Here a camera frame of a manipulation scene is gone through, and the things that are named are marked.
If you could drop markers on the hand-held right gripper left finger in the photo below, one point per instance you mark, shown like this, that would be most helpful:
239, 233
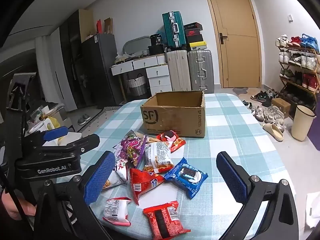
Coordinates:
100, 177

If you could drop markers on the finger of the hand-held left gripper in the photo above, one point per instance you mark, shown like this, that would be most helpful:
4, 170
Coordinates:
56, 132
82, 143

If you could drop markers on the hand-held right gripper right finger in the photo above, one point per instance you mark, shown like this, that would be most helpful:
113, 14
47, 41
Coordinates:
231, 177

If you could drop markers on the white red snack packet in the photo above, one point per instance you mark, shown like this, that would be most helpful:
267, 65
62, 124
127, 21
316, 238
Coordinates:
120, 171

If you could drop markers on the white pink snack packet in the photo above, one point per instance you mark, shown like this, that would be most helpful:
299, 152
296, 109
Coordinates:
116, 210

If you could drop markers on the purple candy bag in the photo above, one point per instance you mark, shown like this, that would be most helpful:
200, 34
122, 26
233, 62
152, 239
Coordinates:
130, 147

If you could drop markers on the red chip packet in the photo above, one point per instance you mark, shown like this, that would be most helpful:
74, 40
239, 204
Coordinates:
142, 182

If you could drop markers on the blue cookie packet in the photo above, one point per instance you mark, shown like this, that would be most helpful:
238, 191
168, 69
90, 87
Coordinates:
186, 177

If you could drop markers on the purple white snack bag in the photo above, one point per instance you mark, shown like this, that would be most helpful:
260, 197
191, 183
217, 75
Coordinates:
141, 152

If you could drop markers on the white noodle snack packet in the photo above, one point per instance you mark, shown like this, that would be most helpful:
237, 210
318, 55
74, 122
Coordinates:
158, 156

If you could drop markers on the small red cartoon packet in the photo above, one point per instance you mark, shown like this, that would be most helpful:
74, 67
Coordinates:
172, 140

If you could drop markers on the red cookie packet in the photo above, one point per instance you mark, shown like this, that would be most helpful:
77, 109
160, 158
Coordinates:
162, 217

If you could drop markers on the brown cardboard box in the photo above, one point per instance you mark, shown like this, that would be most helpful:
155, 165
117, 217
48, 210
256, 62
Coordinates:
175, 116

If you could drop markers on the person's left hand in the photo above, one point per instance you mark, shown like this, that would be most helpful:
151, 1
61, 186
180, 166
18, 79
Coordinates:
8, 208

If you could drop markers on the yellow plastic bag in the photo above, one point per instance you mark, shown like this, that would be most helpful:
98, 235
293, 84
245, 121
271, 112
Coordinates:
54, 122

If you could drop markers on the white side table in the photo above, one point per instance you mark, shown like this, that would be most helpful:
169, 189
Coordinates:
72, 137

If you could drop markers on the black white patterned rug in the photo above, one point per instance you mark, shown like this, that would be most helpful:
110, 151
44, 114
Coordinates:
100, 118

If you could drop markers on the blue checked tablecloth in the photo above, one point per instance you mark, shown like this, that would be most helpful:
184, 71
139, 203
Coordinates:
237, 135

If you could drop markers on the beige foam slide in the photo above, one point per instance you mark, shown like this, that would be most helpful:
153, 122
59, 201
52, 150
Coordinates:
273, 132

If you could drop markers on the dark grey refrigerator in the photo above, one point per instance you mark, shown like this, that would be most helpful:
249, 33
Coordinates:
100, 72

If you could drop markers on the pile of sneakers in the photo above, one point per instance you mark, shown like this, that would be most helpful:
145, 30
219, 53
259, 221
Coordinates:
267, 110

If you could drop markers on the dark wardrobe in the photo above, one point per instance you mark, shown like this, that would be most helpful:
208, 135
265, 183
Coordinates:
72, 55

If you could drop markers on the woven laundry basket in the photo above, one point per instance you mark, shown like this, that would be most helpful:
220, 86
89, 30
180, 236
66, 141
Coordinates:
137, 85

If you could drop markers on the small cardboard carton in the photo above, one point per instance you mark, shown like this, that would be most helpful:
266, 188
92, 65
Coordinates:
281, 107

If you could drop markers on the irregular door mat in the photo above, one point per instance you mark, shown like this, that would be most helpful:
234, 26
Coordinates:
242, 90

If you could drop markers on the beige waste bin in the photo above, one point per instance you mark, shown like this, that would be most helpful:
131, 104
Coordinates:
302, 123

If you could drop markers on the white drawer desk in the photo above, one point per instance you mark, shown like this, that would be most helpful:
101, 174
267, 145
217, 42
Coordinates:
157, 72

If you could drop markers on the grey suitcase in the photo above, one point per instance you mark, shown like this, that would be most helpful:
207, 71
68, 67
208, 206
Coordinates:
201, 71

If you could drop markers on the grey framed mirror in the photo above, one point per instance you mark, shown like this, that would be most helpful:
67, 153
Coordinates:
136, 43

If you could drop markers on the beige suitcase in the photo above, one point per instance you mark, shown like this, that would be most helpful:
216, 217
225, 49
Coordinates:
178, 71

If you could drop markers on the black storage container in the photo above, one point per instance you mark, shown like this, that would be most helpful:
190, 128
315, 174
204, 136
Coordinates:
156, 50

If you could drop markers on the black supplement jar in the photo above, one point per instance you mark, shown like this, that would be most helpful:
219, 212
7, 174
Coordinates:
156, 40

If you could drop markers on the rows of racked shoes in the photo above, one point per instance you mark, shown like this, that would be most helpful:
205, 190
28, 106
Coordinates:
297, 60

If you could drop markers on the wooden shoe rack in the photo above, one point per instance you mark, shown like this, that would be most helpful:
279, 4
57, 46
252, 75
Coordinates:
316, 72

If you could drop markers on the wooden door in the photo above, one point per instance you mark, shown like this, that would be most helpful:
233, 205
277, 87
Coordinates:
237, 42

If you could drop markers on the yellow shoe box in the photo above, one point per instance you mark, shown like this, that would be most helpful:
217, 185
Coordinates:
198, 46

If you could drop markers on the plain black shoe box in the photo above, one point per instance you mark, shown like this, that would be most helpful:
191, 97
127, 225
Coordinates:
195, 38

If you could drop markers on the teal suitcase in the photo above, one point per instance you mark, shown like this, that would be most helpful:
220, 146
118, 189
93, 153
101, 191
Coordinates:
173, 28

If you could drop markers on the black shoe box red lid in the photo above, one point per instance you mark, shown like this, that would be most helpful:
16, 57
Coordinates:
192, 26

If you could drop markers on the white light switch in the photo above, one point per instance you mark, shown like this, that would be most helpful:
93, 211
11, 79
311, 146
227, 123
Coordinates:
290, 17

